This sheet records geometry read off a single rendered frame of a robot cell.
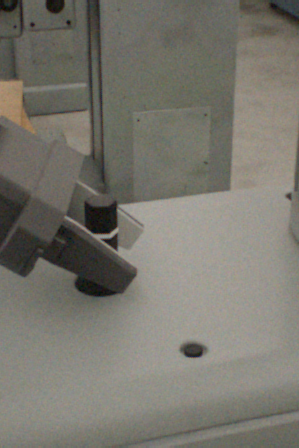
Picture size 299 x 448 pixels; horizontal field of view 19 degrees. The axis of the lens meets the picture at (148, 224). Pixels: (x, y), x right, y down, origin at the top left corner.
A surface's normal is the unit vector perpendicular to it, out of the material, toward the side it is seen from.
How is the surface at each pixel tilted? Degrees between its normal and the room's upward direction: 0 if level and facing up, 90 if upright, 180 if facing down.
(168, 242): 0
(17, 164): 33
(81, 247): 91
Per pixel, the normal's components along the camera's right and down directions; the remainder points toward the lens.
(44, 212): 0.33, -0.18
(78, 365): 0.00, -0.88
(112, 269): -0.07, 0.48
